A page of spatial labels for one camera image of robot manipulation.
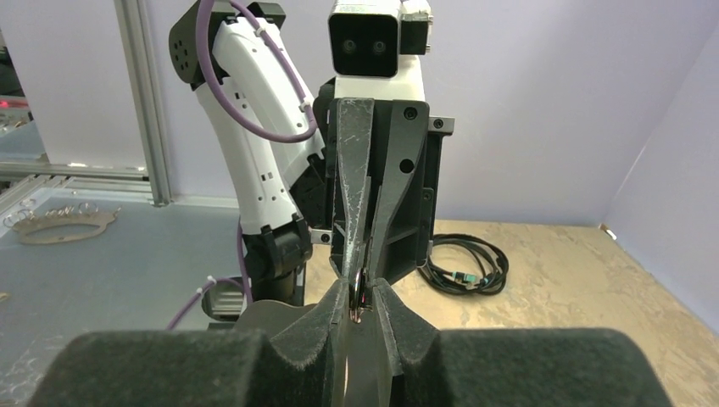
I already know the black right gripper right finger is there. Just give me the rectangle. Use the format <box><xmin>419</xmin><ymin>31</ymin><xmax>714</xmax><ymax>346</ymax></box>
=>
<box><xmin>372</xmin><ymin>280</ymin><xmax>671</xmax><ymax>406</ymax></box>

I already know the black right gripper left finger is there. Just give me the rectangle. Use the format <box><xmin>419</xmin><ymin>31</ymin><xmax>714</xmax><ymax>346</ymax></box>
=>
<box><xmin>29</xmin><ymin>279</ymin><xmax>348</xmax><ymax>406</ymax></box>

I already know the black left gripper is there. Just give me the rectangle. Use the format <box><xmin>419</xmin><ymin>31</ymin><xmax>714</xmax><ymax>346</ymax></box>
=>
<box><xmin>313</xmin><ymin>80</ymin><xmax>454</xmax><ymax>282</ymax></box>

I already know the silver keyring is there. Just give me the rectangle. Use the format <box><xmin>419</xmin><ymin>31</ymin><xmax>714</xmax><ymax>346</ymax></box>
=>
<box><xmin>348</xmin><ymin>267</ymin><xmax>371</xmax><ymax>324</ymax></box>

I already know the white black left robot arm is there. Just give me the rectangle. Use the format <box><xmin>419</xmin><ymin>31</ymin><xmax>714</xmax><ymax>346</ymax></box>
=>
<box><xmin>169</xmin><ymin>1</ymin><xmax>453</xmax><ymax>311</ymax></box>

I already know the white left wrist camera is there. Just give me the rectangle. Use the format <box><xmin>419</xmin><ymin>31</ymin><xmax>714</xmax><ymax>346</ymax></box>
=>
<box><xmin>328</xmin><ymin>1</ymin><xmax>434</xmax><ymax>102</ymax></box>

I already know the coiled black cable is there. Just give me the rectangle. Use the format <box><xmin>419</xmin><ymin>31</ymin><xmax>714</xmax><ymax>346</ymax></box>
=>
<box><xmin>418</xmin><ymin>233</ymin><xmax>510</xmax><ymax>297</ymax></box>

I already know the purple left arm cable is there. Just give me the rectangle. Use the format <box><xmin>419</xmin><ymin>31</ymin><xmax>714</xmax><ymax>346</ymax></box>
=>
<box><xmin>165</xmin><ymin>0</ymin><xmax>319</xmax><ymax>332</ymax></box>

